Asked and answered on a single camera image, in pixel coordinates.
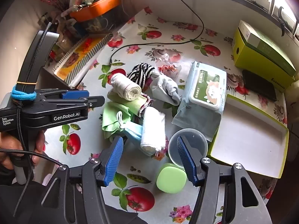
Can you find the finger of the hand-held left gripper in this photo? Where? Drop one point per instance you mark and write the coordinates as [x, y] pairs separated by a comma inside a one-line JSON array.
[[74, 95], [97, 101]]

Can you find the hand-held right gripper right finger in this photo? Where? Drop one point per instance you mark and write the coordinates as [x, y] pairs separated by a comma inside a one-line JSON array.
[[184, 158]]

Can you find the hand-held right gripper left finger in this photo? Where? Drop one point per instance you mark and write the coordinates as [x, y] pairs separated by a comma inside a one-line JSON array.
[[114, 158]]

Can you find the green cloth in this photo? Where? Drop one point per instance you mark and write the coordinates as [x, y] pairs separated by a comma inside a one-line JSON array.
[[112, 119]]

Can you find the cream bandage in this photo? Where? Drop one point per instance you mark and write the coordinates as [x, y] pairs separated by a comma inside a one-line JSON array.
[[126, 87]]

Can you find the blue face mask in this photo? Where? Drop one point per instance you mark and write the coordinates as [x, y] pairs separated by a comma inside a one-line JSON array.
[[134, 131]]

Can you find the light green red-trimmed towel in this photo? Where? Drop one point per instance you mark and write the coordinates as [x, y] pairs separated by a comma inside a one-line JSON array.
[[135, 106]]

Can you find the white fluffy towel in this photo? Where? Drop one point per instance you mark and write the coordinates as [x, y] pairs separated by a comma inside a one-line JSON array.
[[153, 130]]

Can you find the black white striped cloth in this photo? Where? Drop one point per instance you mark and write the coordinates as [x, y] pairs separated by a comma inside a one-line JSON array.
[[141, 72]]

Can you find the green-edged white box tray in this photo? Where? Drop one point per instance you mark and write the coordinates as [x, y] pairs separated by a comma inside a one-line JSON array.
[[245, 140]]

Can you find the clear candy bag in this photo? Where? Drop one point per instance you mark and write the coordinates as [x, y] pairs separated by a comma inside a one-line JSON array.
[[169, 68]]

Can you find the person's left hand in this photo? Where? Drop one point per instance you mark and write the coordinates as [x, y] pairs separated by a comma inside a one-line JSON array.
[[38, 149]]

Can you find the clear plastic cup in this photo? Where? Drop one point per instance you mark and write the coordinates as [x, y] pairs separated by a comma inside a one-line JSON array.
[[198, 142]]

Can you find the green round case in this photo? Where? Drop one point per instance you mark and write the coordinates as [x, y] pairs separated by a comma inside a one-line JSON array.
[[170, 179]]

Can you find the printed flat box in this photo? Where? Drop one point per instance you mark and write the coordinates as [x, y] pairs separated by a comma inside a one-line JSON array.
[[77, 58]]

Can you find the clear plastic container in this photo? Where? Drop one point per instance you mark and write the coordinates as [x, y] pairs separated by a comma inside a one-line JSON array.
[[98, 24]]

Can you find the wet wipes pack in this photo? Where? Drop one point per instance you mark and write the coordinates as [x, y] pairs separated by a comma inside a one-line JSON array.
[[205, 86]]

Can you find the orange plastic basin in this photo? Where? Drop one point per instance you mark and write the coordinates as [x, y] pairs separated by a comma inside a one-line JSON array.
[[100, 8]]

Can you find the black phone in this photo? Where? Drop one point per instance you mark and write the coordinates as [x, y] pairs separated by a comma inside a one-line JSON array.
[[259, 85]]

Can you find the green shoe box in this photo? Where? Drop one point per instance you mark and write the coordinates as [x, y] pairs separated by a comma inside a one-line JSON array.
[[257, 58]]

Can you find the green white flat box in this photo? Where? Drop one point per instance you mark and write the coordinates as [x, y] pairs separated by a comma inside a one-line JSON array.
[[261, 39]]

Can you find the black hook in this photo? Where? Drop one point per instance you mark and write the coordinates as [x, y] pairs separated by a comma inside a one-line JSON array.
[[281, 21]]

